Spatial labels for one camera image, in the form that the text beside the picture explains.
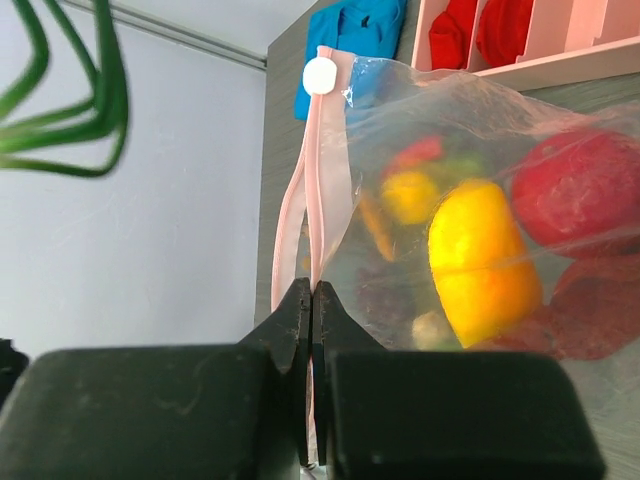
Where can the pink divided organizer box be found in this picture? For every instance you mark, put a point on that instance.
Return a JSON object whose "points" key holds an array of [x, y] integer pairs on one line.
{"points": [[529, 44]]}

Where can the red rolled sock right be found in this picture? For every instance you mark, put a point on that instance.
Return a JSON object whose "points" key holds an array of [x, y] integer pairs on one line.
{"points": [[503, 31]]}

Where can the toy green onion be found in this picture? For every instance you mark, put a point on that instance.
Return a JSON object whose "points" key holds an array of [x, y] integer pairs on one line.
{"points": [[103, 113]]}

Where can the orange toy carrot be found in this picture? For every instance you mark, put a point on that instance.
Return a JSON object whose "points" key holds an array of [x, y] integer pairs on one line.
{"points": [[377, 224]]}

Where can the blue folded cloth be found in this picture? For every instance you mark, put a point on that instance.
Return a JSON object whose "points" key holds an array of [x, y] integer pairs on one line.
{"points": [[364, 27]]}

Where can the red rolled sock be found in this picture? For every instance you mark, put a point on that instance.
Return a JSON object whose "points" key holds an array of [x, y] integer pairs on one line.
{"points": [[450, 35], [503, 31]]}

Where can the red toy apple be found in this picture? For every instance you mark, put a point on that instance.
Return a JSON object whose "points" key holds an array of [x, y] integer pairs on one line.
{"points": [[577, 192]]}

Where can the orange toy fruit cluster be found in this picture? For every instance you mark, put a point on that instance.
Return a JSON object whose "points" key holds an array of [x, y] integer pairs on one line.
{"points": [[409, 197]]}

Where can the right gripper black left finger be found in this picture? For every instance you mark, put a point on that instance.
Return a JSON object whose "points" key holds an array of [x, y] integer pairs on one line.
{"points": [[225, 411]]}

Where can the clear zip top bag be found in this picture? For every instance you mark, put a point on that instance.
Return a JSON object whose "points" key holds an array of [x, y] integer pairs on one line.
{"points": [[363, 112]]}

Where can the white toy garlic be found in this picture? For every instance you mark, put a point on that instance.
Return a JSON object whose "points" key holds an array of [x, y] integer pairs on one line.
{"points": [[431, 331]]}

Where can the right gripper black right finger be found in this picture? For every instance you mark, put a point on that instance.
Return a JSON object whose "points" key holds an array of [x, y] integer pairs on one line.
{"points": [[384, 414]]}

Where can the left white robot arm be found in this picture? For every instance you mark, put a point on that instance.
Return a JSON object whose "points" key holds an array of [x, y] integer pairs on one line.
{"points": [[12, 364]]}

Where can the green toy cucumber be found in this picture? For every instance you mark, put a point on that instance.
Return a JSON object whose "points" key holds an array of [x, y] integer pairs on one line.
{"points": [[465, 165]]}

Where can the red toy chili pepper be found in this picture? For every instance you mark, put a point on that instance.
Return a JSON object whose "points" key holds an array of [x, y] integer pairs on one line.
{"points": [[425, 149]]}

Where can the yellow toy mango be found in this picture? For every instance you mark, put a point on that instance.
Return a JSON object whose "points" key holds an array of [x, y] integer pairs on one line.
{"points": [[479, 262]]}

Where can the red rolled sock left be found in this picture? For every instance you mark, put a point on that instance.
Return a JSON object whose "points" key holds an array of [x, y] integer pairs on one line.
{"points": [[450, 35]]}

